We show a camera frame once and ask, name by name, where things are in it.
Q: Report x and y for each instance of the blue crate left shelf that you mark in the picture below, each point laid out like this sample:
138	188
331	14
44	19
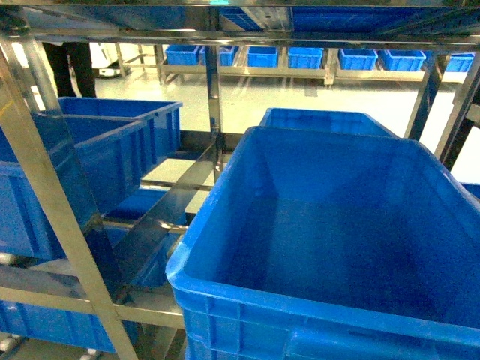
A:
114	155

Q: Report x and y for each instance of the steel flow rack shelf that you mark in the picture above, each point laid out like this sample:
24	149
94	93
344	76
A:
129	283

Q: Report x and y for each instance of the large blue crate foreground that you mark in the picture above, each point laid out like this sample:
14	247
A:
319	245

